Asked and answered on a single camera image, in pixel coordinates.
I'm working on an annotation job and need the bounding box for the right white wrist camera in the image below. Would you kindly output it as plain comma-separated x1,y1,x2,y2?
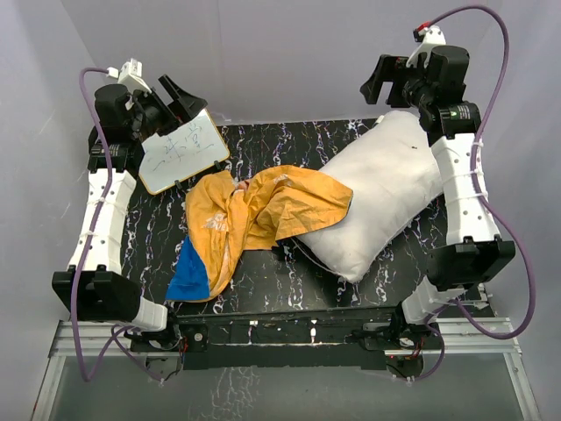
406,23,446,69

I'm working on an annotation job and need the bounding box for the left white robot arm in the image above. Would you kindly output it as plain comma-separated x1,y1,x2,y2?
52,75,207,350

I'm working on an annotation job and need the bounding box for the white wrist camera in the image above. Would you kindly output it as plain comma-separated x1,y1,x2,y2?
107,58,152,94
406,23,446,69

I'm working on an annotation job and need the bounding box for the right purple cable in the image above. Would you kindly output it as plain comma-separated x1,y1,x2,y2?
407,4,536,382

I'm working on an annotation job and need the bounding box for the white pillow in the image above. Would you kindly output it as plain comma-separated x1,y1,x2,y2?
298,111,443,283

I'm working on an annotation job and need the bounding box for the small whiteboard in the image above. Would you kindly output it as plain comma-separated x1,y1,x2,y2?
138,110,230,196

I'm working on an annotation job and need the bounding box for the orange and blue pillowcase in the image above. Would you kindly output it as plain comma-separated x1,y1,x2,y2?
166,165,353,303

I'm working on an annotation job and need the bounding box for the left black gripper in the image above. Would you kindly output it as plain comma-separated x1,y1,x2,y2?
128,76,207,143

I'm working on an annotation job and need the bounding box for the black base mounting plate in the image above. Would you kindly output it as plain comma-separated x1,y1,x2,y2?
126,307,441,370

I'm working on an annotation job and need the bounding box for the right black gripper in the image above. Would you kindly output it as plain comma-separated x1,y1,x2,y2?
361,55,435,112

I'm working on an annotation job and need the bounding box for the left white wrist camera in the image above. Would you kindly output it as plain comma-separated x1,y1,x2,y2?
107,58,152,94

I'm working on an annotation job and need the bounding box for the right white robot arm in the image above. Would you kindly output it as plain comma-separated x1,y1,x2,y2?
360,46,515,348

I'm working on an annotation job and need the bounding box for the aluminium frame rail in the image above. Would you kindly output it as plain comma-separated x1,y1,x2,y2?
32,318,541,420

